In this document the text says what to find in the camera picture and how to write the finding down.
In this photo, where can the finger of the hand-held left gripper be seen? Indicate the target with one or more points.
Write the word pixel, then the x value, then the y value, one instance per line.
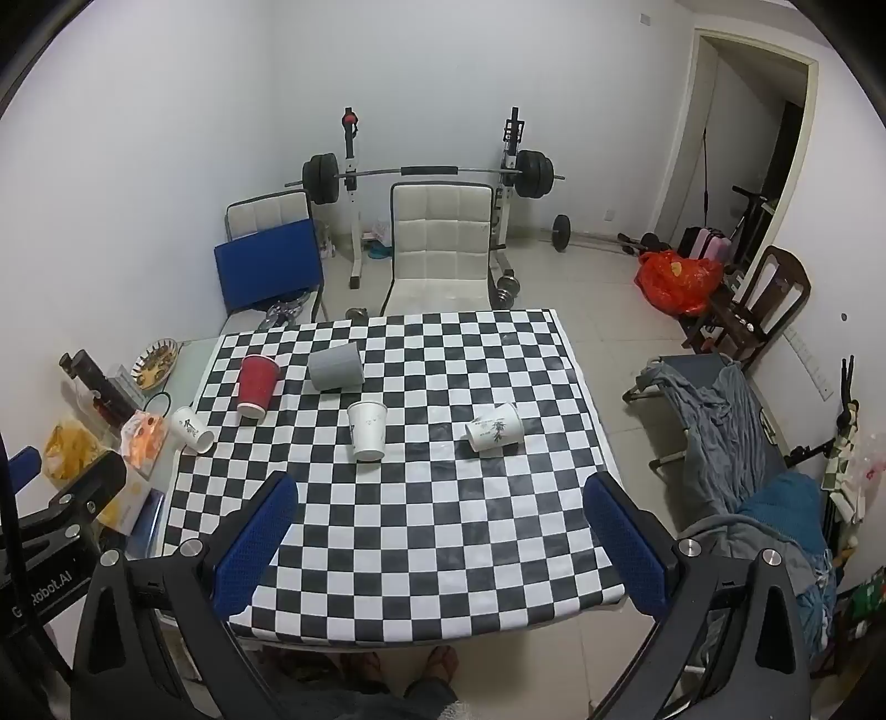
pixel 86 493
pixel 24 467

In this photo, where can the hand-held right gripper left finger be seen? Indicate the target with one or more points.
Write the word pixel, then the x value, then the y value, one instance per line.
pixel 255 550

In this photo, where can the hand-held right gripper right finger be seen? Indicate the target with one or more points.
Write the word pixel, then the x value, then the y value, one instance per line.
pixel 628 550

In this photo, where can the small white paper cup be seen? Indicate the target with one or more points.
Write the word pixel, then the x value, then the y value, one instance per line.
pixel 192 428

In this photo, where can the plain white paper cup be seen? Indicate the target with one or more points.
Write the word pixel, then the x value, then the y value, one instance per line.
pixel 367 429

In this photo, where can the red paper cup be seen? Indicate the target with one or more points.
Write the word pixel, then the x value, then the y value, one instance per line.
pixel 257 384

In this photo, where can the white cup with plant print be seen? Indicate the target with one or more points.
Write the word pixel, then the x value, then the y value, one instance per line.
pixel 495 429

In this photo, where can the grey cup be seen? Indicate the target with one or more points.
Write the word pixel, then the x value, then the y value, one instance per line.
pixel 336 368

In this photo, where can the yellow box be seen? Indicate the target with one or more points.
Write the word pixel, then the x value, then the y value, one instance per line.
pixel 124 505

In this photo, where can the yellow snack bag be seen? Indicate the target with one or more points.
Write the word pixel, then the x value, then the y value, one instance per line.
pixel 69 450

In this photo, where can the blue book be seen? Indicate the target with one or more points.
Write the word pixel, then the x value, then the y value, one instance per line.
pixel 149 526

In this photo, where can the orange snack packet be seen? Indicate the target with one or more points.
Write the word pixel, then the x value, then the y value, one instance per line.
pixel 144 439

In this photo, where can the black bottle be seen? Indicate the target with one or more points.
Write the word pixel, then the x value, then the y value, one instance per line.
pixel 97 384

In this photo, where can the plate of food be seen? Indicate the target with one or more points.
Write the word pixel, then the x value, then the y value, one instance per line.
pixel 156 363

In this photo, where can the grey clothing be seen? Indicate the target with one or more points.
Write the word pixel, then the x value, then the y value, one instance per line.
pixel 720 429

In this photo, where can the teal blanket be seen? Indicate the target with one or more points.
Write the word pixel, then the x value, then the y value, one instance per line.
pixel 785 505

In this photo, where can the black white checkered tablecloth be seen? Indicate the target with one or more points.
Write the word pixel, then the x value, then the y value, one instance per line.
pixel 429 526

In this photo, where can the folding cot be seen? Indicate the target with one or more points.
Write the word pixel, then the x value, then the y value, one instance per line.
pixel 692 370

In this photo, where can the person's foot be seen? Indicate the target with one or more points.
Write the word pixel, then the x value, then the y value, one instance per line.
pixel 439 668

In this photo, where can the person's trouser leg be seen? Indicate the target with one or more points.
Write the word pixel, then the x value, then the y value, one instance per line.
pixel 436 703

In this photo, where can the red plastic bag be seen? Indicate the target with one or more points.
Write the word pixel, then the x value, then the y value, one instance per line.
pixel 675 280

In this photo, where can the blue board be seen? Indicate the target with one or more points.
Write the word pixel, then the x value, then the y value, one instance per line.
pixel 266 266

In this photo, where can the dark wooden chair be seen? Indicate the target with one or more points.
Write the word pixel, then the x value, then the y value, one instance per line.
pixel 782 284

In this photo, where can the pink suitcase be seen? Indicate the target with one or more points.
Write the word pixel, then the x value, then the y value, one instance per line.
pixel 706 244

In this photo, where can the barbell with single plate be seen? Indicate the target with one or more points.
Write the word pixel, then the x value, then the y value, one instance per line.
pixel 561 232

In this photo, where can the white padded chair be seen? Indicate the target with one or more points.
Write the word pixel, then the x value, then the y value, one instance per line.
pixel 266 210
pixel 437 242

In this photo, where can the barbell with black plates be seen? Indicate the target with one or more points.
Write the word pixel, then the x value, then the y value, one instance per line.
pixel 533 173

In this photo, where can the white barbell rack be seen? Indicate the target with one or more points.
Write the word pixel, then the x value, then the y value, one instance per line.
pixel 353 173

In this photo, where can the door frame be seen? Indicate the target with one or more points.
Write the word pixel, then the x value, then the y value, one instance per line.
pixel 692 138

